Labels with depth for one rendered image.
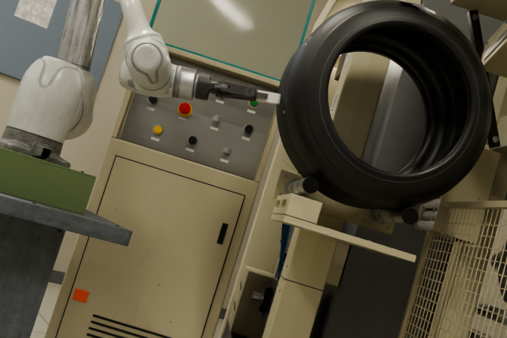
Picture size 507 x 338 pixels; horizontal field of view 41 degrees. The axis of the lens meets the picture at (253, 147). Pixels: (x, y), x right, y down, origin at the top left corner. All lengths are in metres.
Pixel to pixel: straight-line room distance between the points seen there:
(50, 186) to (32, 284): 0.25
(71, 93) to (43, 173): 0.24
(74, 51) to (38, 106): 0.31
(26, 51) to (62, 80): 2.65
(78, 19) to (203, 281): 0.97
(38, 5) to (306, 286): 2.92
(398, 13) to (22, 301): 1.23
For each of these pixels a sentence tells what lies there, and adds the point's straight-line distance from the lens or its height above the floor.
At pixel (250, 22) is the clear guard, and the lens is 2.51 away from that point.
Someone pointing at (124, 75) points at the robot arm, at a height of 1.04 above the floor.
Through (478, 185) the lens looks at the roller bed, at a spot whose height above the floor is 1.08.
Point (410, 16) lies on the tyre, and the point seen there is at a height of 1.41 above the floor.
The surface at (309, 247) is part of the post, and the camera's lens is 2.17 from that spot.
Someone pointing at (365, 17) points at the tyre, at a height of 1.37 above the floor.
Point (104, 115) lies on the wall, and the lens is 4.65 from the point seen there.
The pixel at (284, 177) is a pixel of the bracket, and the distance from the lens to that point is 2.14.
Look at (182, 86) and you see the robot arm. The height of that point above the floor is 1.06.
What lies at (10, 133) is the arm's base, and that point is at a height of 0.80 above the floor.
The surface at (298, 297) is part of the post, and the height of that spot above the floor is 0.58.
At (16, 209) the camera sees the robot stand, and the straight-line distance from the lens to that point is 1.66.
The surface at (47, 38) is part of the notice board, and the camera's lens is 4.53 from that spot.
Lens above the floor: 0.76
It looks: 6 degrees up
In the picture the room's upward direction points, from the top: 17 degrees clockwise
